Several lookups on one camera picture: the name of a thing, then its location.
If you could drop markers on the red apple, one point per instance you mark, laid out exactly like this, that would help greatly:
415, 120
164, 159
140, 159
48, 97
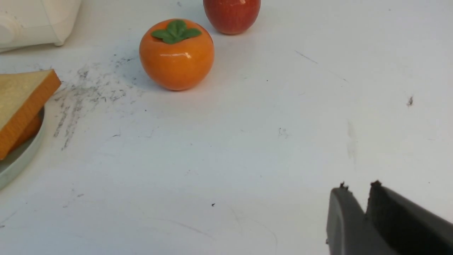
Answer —
232, 16

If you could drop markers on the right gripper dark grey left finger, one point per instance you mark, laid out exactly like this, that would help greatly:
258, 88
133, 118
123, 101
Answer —
349, 230

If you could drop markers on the toast slice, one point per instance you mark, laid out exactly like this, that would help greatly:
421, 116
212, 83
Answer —
31, 131
22, 96

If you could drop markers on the light green plate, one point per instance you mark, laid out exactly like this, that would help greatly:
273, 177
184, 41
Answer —
20, 158

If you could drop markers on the white two-slot toaster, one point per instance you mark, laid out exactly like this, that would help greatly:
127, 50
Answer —
36, 22

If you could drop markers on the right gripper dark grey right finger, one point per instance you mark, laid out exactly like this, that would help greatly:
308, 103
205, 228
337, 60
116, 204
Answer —
408, 228

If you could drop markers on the orange persimmon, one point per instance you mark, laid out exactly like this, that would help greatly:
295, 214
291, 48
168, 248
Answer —
177, 54

